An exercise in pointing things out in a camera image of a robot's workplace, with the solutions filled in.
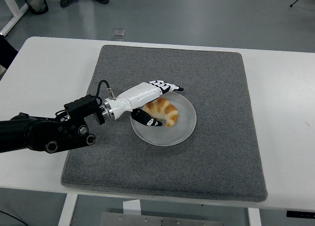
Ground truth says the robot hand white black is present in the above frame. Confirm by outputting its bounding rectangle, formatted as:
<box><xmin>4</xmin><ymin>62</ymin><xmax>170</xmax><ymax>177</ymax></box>
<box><xmin>110</xmin><ymin>80</ymin><xmax>185</xmax><ymax>128</ymax></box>

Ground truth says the croissant bread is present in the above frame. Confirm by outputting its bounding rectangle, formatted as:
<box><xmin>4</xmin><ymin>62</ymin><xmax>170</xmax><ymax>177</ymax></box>
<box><xmin>143</xmin><ymin>97</ymin><xmax>179</xmax><ymax>128</ymax></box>

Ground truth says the grey round plate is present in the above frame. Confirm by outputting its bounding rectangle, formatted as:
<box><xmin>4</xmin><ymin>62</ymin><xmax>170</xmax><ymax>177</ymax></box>
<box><xmin>130</xmin><ymin>90</ymin><xmax>197</xmax><ymax>146</ymax></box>

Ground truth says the grey metal plate with screws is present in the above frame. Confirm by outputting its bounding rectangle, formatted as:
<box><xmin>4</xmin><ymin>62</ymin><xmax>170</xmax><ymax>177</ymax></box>
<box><xmin>99</xmin><ymin>212</ymin><xmax>218</xmax><ymax>226</ymax></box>

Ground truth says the grey felt mat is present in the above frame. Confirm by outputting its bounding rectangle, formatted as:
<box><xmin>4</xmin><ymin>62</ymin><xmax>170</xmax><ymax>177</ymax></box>
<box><xmin>61</xmin><ymin>44</ymin><xmax>268</xmax><ymax>202</ymax></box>

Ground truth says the white table leg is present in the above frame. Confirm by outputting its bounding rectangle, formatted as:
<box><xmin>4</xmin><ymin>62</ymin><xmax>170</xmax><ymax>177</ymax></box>
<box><xmin>247</xmin><ymin>207</ymin><xmax>262</xmax><ymax>226</ymax></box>
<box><xmin>58</xmin><ymin>193</ymin><xmax>79</xmax><ymax>226</ymax></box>

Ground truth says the person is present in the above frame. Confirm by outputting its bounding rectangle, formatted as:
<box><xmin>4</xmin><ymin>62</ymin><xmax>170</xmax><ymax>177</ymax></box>
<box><xmin>0</xmin><ymin>34</ymin><xmax>19</xmax><ymax>74</ymax></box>

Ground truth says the dark mesh trash bin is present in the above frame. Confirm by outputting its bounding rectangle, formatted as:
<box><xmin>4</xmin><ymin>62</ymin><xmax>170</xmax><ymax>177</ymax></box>
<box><xmin>19</xmin><ymin>0</ymin><xmax>49</xmax><ymax>15</ymax></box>

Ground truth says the black table control panel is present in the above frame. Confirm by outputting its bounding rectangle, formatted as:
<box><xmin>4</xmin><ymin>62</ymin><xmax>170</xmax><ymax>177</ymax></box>
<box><xmin>286</xmin><ymin>210</ymin><xmax>315</xmax><ymax>218</ymax></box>

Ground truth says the white table centre bracket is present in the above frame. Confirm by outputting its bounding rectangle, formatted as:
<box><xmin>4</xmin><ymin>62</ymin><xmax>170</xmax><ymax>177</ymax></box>
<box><xmin>122</xmin><ymin>199</ymin><xmax>141</xmax><ymax>215</ymax></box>

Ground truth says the white desk frame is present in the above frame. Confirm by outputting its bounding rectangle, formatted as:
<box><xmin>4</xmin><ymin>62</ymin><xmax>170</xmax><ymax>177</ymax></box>
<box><xmin>0</xmin><ymin>0</ymin><xmax>29</xmax><ymax>37</ymax></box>

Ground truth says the black floor cable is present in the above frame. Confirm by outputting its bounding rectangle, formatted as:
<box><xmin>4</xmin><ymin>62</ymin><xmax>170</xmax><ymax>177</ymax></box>
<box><xmin>0</xmin><ymin>207</ymin><xmax>26</xmax><ymax>226</ymax></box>

